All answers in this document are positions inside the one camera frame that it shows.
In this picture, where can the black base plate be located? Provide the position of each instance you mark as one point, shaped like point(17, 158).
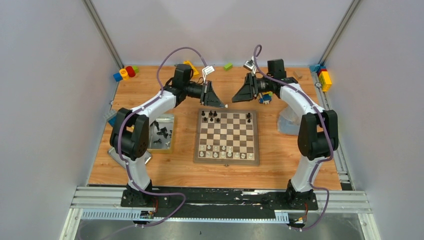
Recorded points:
point(218, 203)

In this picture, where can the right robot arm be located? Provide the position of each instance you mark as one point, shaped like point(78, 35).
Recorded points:
point(318, 130)

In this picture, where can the yellow triangle toy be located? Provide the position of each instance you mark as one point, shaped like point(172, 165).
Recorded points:
point(195, 71)

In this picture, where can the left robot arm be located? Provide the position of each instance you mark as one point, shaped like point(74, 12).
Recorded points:
point(131, 132)

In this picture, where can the silver tin lid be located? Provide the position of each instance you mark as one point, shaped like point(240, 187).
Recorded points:
point(112, 153)

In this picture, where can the green block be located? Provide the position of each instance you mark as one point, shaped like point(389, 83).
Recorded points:
point(228, 66)

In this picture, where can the colourful round blocks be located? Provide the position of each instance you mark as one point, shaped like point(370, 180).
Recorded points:
point(126, 73)

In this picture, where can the blue toy brick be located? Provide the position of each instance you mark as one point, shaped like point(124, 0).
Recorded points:
point(110, 117)

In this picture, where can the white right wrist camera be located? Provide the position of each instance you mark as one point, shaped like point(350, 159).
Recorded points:
point(250, 65)

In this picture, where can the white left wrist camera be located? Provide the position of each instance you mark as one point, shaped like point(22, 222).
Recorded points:
point(206, 71)

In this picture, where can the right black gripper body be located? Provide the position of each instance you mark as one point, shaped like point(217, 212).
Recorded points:
point(264, 84)

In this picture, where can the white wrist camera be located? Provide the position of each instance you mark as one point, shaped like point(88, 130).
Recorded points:
point(250, 65)
point(206, 71)

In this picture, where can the wooden chess board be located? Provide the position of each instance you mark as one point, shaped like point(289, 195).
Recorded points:
point(227, 136)

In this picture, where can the brown wooden block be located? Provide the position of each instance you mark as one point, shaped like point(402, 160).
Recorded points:
point(297, 75)

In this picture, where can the gold metal tin box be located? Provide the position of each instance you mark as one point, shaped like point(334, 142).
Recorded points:
point(161, 134)

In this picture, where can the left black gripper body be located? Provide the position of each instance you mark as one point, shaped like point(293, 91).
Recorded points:
point(204, 93)

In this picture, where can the stacked colourful bricks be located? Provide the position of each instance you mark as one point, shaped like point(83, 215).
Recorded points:
point(323, 76)

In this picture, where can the toy car of bricks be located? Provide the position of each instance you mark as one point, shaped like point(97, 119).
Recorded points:
point(264, 98)

